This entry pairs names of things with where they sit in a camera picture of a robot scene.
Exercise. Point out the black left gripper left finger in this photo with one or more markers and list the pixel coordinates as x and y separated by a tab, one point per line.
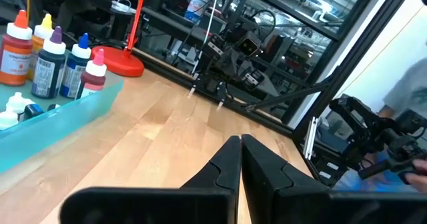
200	197

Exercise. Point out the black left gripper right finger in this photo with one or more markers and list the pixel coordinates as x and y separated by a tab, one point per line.
277	197

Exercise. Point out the pink food coloring bottle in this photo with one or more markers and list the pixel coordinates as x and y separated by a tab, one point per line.
93	77

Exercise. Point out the blue food coloring bottle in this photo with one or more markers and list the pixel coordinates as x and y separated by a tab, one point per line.
75	74

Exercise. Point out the purple food coloring bottle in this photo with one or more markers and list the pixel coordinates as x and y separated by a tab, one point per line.
48	70

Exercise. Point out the yellow food coloring bottle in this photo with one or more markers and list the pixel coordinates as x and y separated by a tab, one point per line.
41	34

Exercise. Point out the orange food coloring bottle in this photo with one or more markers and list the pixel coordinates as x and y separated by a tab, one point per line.
15	60

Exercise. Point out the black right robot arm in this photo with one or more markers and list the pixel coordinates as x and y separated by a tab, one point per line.
217	50

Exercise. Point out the white rod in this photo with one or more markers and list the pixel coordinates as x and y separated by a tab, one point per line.
207	27

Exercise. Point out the white bucket with blue label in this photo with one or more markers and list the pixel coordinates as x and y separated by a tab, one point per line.
198	2

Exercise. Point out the red desk lamp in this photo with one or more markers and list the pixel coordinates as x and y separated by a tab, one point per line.
116	62

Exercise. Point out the person's hand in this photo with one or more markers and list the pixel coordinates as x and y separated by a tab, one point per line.
418	172

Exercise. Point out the person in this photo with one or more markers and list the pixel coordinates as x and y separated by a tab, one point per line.
410	90

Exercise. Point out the teal translucent plastic tray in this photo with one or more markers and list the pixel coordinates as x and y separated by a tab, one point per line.
50	130

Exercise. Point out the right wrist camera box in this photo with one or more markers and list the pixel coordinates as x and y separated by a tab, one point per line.
249	46

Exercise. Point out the silver metal bracket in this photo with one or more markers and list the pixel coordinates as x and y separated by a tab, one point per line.
310	137

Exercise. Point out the black aluminium table frame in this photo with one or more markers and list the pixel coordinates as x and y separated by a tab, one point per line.
355	50

